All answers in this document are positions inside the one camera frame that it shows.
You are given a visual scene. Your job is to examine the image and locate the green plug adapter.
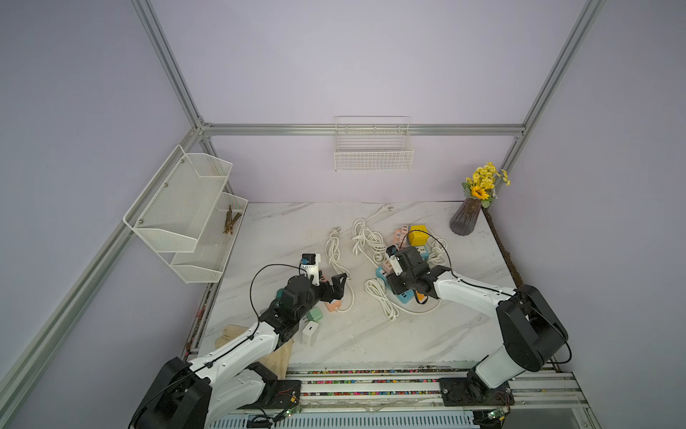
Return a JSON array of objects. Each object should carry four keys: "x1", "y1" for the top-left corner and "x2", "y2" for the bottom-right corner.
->
[{"x1": 305, "y1": 307, "x2": 323, "y2": 323}]

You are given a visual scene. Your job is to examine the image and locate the pink plug adapter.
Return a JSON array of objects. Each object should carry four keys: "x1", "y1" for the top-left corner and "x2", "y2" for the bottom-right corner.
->
[{"x1": 324, "y1": 300, "x2": 342, "y2": 313}]

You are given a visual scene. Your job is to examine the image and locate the white USB charger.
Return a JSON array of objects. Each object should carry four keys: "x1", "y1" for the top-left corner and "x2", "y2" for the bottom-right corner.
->
[{"x1": 302, "y1": 321, "x2": 320, "y2": 347}]

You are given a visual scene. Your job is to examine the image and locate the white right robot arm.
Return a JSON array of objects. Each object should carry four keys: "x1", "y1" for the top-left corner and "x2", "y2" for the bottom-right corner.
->
[{"x1": 387, "y1": 246, "x2": 568, "y2": 391}]

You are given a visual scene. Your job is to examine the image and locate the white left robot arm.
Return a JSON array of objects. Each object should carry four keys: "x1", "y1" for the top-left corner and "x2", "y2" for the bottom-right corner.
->
[{"x1": 129, "y1": 273, "x2": 348, "y2": 428}]

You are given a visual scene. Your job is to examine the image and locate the yellow cube socket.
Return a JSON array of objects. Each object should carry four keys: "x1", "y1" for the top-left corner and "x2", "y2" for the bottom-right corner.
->
[{"x1": 407, "y1": 225, "x2": 430, "y2": 247}]

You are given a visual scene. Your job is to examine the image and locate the purple ribbed glass vase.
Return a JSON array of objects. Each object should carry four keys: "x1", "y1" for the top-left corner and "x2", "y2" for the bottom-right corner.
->
[{"x1": 449, "y1": 198, "x2": 482, "y2": 236}]

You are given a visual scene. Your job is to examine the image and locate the beige cloth glove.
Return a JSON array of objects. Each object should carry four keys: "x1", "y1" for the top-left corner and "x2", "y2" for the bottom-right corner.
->
[{"x1": 213, "y1": 325, "x2": 294, "y2": 384}]

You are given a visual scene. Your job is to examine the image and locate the brown sticks on shelf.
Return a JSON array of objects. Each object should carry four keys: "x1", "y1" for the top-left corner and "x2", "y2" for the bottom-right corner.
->
[{"x1": 223, "y1": 206, "x2": 243, "y2": 234}]

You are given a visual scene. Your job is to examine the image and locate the yellow artificial flower bouquet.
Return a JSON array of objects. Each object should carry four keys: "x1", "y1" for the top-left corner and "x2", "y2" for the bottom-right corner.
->
[{"x1": 462, "y1": 162, "x2": 511, "y2": 209}]

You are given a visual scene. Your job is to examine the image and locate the white mesh two-tier shelf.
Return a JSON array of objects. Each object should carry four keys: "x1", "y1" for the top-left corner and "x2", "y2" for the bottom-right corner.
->
[{"x1": 123, "y1": 146, "x2": 248, "y2": 284}]

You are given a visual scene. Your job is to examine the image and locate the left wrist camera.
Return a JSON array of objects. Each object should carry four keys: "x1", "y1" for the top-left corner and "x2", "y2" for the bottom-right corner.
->
[{"x1": 300, "y1": 253, "x2": 322, "y2": 286}]

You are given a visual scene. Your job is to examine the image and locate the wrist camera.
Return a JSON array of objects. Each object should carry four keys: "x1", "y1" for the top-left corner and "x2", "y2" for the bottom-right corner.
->
[
  {"x1": 386, "y1": 245, "x2": 403, "y2": 275},
  {"x1": 300, "y1": 253, "x2": 322, "y2": 286}
]

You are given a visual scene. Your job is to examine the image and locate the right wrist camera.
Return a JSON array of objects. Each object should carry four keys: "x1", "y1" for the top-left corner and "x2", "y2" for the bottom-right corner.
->
[{"x1": 386, "y1": 245, "x2": 403, "y2": 275}]

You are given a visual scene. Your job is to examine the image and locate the white coiled cable right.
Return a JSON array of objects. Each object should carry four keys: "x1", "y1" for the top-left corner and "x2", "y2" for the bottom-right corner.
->
[{"x1": 425, "y1": 233, "x2": 451, "y2": 266}]

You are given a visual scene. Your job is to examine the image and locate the white cable with plug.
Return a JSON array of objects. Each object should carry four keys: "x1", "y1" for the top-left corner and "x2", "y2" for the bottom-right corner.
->
[{"x1": 324, "y1": 226, "x2": 356, "y2": 313}]

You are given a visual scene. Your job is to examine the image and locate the aluminium frame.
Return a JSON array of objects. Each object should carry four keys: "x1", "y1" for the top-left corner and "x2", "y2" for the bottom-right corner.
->
[{"x1": 1, "y1": 1, "x2": 590, "y2": 427}]

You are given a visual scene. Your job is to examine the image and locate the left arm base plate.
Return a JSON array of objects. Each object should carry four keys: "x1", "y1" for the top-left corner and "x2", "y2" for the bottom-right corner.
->
[{"x1": 243, "y1": 380, "x2": 302, "y2": 410}]

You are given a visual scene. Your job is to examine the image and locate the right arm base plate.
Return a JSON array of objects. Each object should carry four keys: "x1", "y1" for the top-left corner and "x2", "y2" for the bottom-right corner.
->
[{"x1": 438, "y1": 377, "x2": 514, "y2": 407}]

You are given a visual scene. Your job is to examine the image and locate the white wire wall basket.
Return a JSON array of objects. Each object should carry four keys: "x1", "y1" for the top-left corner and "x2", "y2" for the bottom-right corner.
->
[{"x1": 334, "y1": 115, "x2": 414, "y2": 173}]

